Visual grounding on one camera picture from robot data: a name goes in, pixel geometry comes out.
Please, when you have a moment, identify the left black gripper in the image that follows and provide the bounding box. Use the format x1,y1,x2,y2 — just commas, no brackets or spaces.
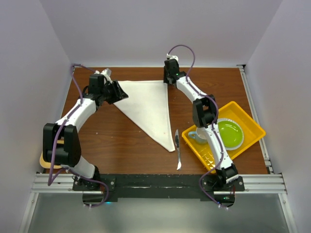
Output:
100,80,128,105

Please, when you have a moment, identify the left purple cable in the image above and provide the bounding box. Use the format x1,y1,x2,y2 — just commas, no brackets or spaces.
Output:
47,63,109,208

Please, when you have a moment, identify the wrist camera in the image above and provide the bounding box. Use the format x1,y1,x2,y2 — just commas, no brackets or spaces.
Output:
166,53,179,62
95,68,112,82

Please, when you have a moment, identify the tan wooden plate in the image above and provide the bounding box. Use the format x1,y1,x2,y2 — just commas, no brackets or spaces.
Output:
39,153,62,169

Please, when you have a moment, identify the yellow plastic tray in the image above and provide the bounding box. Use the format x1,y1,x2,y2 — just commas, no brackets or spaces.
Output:
182,101,266,170

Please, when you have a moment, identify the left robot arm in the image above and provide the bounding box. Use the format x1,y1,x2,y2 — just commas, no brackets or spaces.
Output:
42,73,128,190

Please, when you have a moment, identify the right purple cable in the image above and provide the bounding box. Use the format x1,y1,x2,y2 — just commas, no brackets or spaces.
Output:
167,44,230,209

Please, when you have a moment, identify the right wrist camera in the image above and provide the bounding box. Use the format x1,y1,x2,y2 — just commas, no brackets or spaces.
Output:
166,53,179,62

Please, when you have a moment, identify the green plate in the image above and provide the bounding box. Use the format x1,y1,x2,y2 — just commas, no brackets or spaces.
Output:
217,118,244,150

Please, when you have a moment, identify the purple cable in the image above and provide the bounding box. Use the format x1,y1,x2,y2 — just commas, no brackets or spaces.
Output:
167,44,230,209
47,63,109,208

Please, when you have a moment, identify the light blue mug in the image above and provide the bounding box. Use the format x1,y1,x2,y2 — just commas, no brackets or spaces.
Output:
188,129,207,145

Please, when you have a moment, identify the aluminium table frame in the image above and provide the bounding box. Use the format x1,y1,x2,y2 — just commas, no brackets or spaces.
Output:
19,65,297,233

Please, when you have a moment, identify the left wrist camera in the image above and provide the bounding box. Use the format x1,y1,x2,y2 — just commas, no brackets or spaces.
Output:
95,68,112,82

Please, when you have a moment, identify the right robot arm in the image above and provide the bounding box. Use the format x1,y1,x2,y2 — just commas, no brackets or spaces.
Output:
163,55,239,191

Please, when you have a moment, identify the white cloth napkin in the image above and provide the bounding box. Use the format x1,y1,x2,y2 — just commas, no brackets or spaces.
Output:
115,81,175,152

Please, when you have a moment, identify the silver table knife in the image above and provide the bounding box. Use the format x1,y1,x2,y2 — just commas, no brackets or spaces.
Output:
174,129,182,170

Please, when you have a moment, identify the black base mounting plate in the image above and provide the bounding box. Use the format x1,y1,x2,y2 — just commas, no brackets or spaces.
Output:
72,174,245,207

